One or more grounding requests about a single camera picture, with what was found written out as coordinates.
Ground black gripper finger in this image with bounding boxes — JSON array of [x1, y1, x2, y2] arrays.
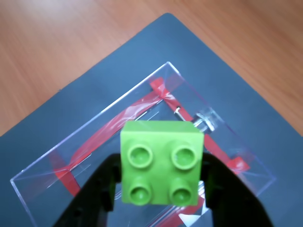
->
[[53, 153, 122, 227], [198, 153, 274, 227]]

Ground transparent acrylic box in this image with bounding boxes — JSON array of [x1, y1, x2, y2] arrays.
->
[[9, 61, 277, 227]]

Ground green lego block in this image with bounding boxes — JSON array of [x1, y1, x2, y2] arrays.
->
[[119, 120, 205, 207]]

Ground small metal bolt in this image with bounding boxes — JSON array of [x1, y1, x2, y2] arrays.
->
[[174, 106, 215, 134]]

